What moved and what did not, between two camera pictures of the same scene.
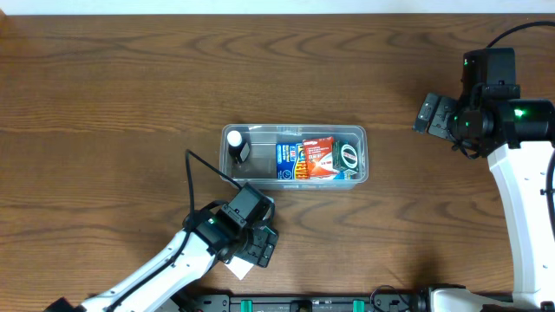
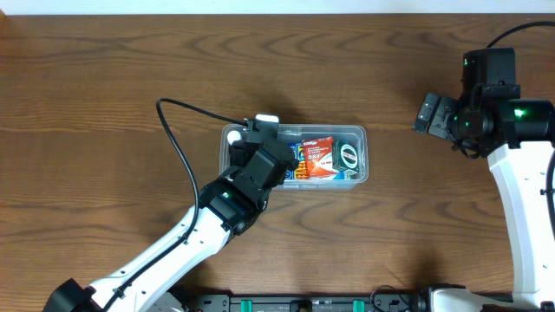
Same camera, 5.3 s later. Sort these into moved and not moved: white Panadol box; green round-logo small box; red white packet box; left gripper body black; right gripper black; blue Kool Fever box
Moved: left gripper body black; white Panadol box
Not moved: green round-logo small box; right gripper black; blue Kool Fever box; red white packet box
